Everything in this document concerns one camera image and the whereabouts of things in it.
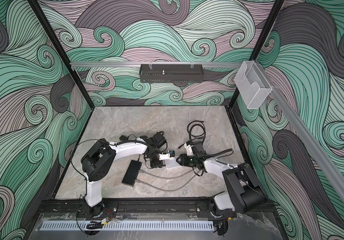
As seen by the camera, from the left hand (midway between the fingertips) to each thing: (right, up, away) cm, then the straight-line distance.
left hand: (161, 164), depth 89 cm
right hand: (+10, +2, 0) cm, 11 cm away
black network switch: (-17, -4, -4) cm, 18 cm away
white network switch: (+6, +1, -2) cm, 7 cm away
